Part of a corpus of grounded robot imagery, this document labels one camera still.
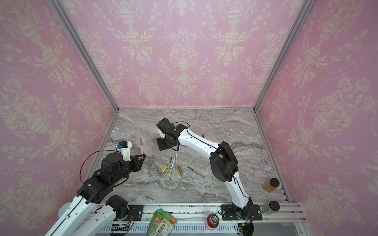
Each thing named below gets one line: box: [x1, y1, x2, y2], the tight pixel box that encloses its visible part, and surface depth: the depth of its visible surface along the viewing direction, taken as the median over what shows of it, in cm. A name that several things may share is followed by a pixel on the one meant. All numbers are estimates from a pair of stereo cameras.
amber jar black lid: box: [263, 177, 281, 193], surface depth 77 cm
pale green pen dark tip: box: [164, 156, 172, 176], surface depth 91 cm
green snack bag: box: [145, 208, 178, 236], surface depth 71 cm
